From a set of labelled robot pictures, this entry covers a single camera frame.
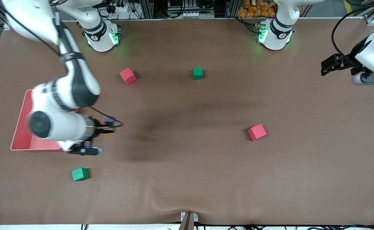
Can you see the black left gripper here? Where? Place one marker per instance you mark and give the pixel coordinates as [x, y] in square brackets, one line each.
[346, 61]

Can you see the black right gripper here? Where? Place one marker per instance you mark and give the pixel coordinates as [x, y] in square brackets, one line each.
[95, 129]

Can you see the green cube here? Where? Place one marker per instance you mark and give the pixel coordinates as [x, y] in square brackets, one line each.
[198, 73]
[79, 174]

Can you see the pink cube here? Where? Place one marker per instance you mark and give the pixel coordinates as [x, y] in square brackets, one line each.
[257, 132]
[128, 76]

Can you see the pink plastic bin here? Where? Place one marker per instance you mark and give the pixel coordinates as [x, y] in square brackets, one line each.
[22, 127]

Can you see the brown table cover mat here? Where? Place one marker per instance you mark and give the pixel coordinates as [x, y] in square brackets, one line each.
[187, 175]

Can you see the orange snack bags pile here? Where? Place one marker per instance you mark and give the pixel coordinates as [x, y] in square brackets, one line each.
[257, 9]

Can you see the white power strip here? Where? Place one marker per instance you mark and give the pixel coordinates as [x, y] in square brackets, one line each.
[123, 9]

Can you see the metal table edge bracket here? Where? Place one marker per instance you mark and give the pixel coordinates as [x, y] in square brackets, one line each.
[188, 223]

